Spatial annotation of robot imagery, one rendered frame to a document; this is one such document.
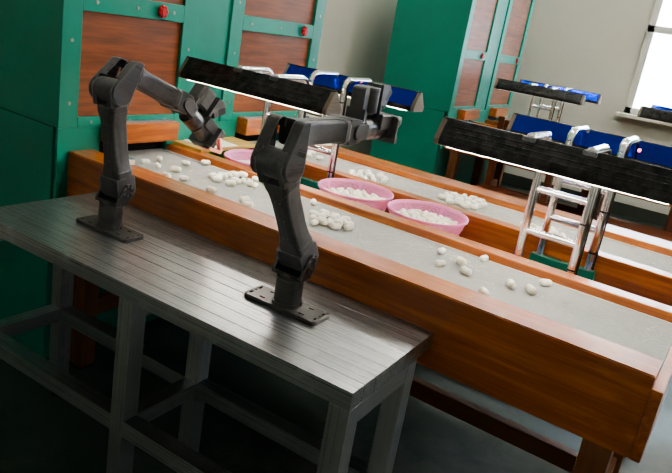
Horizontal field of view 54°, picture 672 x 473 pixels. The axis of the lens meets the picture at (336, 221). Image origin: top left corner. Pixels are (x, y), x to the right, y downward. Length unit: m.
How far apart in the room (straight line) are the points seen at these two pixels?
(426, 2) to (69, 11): 3.00
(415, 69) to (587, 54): 2.46
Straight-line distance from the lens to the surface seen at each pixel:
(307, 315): 1.48
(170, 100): 1.90
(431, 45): 4.75
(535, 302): 1.68
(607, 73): 6.79
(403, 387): 1.49
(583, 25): 6.87
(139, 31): 2.45
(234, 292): 1.57
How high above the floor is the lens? 1.30
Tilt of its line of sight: 17 degrees down
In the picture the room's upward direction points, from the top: 10 degrees clockwise
